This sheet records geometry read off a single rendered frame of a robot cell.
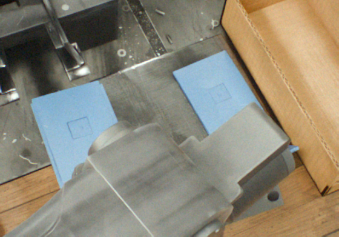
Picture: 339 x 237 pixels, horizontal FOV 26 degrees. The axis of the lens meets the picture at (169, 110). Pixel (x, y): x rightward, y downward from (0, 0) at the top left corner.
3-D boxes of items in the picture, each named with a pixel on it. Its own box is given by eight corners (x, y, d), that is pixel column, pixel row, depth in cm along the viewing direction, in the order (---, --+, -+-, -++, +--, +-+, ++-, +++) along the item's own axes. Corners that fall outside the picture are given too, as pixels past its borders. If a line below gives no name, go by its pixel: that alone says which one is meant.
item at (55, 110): (79, 235, 67) (78, 222, 65) (31, 100, 74) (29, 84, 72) (151, 211, 69) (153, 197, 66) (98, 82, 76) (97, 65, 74)
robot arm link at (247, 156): (220, 110, 56) (231, 32, 45) (299, 193, 54) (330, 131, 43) (101, 203, 53) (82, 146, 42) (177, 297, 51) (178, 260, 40)
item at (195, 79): (238, 185, 79) (243, 174, 77) (172, 73, 85) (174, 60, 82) (293, 159, 81) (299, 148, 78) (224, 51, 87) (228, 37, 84)
